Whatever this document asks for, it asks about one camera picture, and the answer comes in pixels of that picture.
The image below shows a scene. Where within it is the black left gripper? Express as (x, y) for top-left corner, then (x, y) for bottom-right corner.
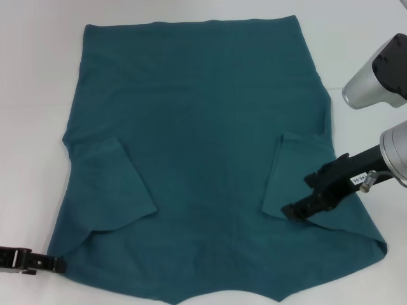
(0, 246), (66, 275)

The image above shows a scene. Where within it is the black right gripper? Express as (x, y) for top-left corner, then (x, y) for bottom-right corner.
(281, 144), (387, 221)

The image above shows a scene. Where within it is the teal blue t-shirt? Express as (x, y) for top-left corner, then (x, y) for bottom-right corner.
(46, 17), (389, 305)

